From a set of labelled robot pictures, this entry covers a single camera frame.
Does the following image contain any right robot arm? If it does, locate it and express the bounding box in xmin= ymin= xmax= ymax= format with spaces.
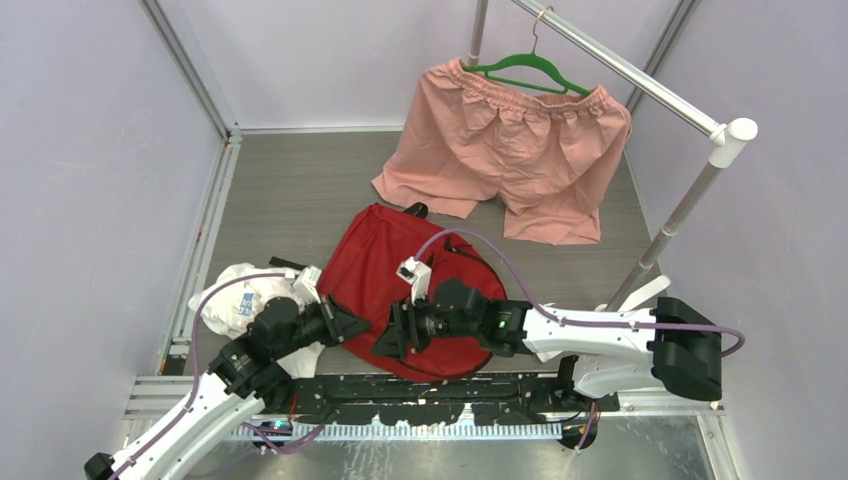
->
xmin=371 ymin=278 xmax=723 ymax=411

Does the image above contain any white clothes rack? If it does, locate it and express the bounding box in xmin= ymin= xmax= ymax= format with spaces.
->
xmin=466 ymin=0 xmax=759 ymax=313

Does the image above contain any white crumpled cloth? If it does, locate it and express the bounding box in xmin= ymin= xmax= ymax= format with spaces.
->
xmin=187 ymin=263 xmax=308 ymax=339

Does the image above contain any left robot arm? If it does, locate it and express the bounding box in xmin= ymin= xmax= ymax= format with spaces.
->
xmin=84 ymin=297 xmax=371 ymax=479

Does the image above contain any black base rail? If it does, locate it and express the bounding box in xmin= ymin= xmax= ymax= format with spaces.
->
xmin=228 ymin=372 xmax=592 ymax=426

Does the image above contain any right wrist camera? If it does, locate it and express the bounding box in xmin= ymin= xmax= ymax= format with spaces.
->
xmin=396 ymin=257 xmax=432 ymax=304

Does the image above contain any green clothes hanger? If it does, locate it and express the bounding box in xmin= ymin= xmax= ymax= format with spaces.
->
xmin=463 ymin=6 xmax=591 ymax=97

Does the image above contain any red backpack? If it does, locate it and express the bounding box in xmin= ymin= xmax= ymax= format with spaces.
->
xmin=318 ymin=205 xmax=493 ymax=382

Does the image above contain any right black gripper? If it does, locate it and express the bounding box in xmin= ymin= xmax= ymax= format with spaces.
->
xmin=370 ymin=288 xmax=480 ymax=360

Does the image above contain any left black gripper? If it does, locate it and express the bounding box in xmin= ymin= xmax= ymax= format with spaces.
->
xmin=274 ymin=292 xmax=372 ymax=359

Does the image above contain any pink skirt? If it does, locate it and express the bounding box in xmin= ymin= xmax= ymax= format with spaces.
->
xmin=372 ymin=59 xmax=632 ymax=246

